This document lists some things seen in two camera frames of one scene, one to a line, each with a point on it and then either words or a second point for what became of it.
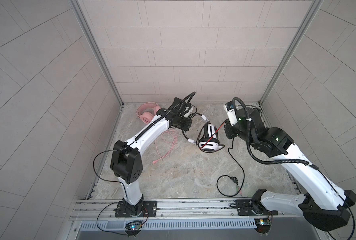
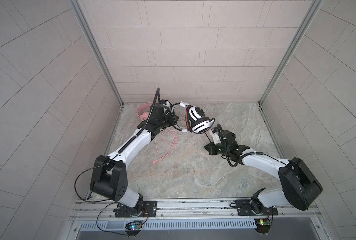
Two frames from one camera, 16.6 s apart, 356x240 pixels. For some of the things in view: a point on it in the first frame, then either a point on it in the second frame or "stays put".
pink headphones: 147,111 stays put
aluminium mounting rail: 189,210 stays put
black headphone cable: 231,177 -> 207,131
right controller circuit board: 263,224 stays put
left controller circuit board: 133,226 stays put
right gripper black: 228,132 -> 210,150
